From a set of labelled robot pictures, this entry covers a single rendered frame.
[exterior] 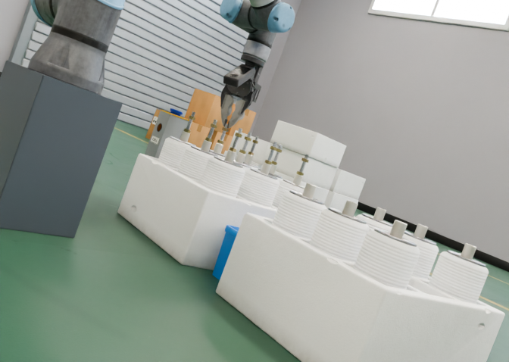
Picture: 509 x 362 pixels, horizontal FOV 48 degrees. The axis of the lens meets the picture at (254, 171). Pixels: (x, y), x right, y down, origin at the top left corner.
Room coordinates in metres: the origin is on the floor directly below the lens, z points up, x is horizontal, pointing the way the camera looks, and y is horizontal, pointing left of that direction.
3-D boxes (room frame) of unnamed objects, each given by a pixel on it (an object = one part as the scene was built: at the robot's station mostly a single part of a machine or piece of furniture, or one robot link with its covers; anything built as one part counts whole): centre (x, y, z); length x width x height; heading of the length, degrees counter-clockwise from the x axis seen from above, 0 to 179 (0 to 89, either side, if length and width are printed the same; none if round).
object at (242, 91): (1.68, 0.11, 0.48); 0.09 x 0.08 x 0.12; 162
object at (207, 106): (5.35, 0.60, 0.45); 0.30 x 0.24 x 0.30; 49
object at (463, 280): (1.12, -0.45, 0.16); 0.10 x 0.10 x 0.18
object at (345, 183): (4.60, -0.59, 0.27); 0.39 x 0.39 x 0.18; 49
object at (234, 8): (1.59, 0.18, 0.64); 0.11 x 0.11 x 0.08; 44
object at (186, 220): (1.56, 0.05, 0.09); 0.39 x 0.39 x 0.18; 38
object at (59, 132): (1.18, 0.43, 0.15); 0.18 x 0.18 x 0.30; 47
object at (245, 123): (5.62, 0.37, 0.45); 0.30 x 0.24 x 0.30; 45
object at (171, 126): (1.75, 0.29, 0.16); 0.07 x 0.07 x 0.31; 38
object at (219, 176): (1.40, 0.07, 0.16); 0.10 x 0.10 x 0.18
